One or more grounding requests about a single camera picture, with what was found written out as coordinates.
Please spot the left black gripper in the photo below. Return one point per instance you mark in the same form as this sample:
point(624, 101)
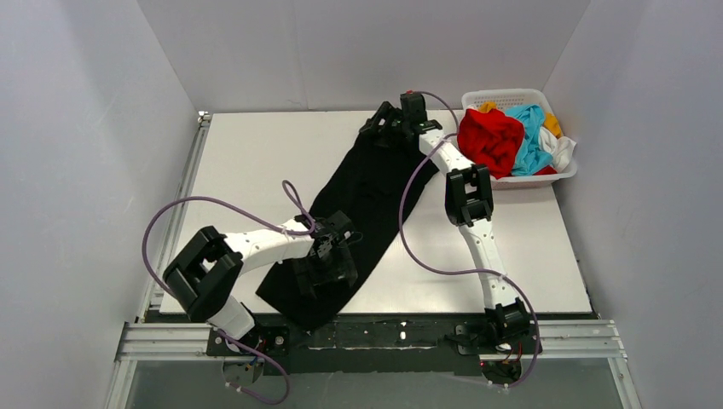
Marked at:
point(326, 267)

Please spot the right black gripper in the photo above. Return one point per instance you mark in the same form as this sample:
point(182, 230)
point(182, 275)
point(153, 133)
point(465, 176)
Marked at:
point(385, 123)

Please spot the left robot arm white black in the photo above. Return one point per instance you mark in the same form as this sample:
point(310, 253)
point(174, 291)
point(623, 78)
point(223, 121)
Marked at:
point(204, 272)

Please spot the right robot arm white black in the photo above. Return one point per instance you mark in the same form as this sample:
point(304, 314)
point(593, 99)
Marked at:
point(468, 203)

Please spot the red t shirt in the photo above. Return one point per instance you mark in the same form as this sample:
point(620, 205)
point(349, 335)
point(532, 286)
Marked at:
point(493, 139)

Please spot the white plastic laundry basket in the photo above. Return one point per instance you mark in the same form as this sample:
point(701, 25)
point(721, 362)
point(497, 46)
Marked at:
point(505, 98)

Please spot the light blue t shirt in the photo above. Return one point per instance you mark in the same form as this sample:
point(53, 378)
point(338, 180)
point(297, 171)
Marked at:
point(531, 158)

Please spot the orange yellow t shirt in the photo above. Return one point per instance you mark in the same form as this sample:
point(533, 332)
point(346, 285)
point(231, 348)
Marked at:
point(551, 123)

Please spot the white t shirt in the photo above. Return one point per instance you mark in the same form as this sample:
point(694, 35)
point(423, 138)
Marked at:
point(561, 149)

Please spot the aluminium frame rail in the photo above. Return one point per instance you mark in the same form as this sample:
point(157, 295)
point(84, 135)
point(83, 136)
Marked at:
point(242, 158)

